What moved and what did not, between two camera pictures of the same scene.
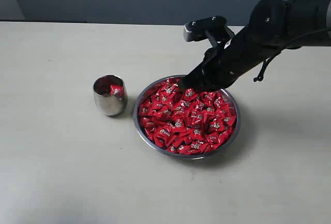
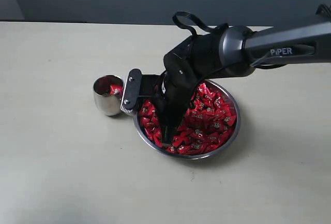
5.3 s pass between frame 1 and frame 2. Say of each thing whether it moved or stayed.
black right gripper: moved
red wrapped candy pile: stayed
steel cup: stayed
